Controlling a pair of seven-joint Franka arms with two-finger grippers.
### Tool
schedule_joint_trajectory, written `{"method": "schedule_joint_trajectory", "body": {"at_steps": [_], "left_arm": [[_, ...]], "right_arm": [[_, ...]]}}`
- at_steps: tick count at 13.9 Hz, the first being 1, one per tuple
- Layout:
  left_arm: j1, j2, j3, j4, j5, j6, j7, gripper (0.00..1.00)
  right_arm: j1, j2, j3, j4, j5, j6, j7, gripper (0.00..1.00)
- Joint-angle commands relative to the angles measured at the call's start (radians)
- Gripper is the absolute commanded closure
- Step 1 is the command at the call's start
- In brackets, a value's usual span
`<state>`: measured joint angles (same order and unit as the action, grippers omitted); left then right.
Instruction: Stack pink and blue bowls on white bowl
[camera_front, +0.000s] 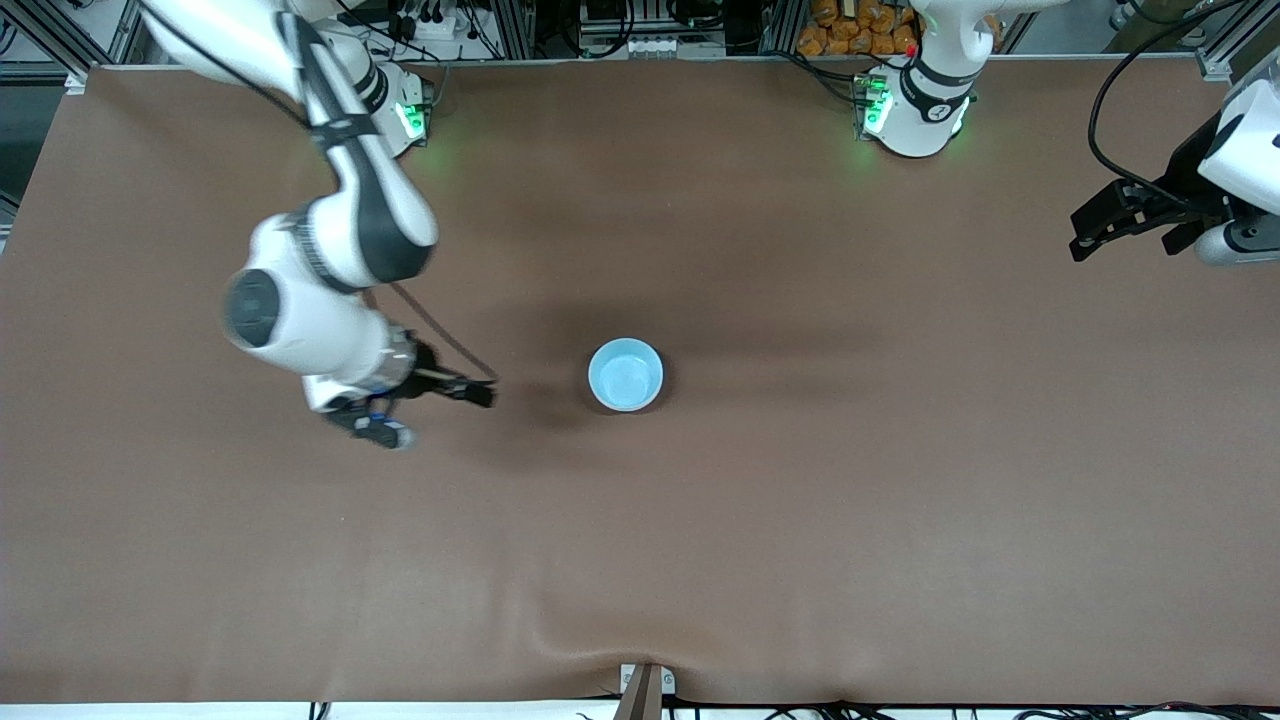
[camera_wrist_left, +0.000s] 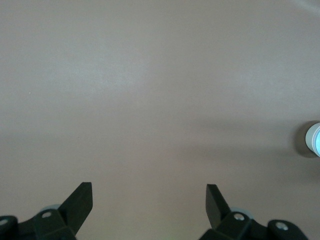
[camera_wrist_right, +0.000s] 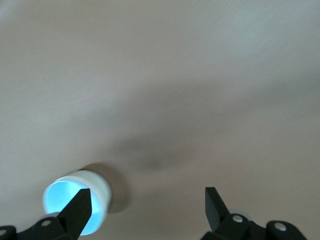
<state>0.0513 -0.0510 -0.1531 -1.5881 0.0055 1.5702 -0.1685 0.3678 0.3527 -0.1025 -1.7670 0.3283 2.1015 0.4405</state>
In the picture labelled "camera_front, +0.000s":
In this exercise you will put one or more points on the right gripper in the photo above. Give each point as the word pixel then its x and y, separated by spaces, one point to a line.
pixel 427 362

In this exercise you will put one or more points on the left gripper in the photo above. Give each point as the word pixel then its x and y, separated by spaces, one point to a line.
pixel 1187 172

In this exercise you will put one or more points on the blue bowl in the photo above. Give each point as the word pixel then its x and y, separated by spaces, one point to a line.
pixel 625 375

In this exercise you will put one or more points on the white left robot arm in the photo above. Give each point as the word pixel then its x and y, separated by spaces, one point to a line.
pixel 920 110

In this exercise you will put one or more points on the brown table cover mat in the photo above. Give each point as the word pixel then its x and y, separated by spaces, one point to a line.
pixel 640 550

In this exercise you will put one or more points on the orange packaged goods pile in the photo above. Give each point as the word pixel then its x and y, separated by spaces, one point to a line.
pixel 850 30

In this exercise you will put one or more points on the white power strip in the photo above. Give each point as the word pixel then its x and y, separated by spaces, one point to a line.
pixel 430 25

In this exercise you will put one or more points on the aluminium frame post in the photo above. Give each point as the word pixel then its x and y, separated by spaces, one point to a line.
pixel 782 28
pixel 60 45
pixel 515 30
pixel 1218 60

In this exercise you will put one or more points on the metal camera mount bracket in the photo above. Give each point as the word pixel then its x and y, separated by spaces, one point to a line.
pixel 645 695

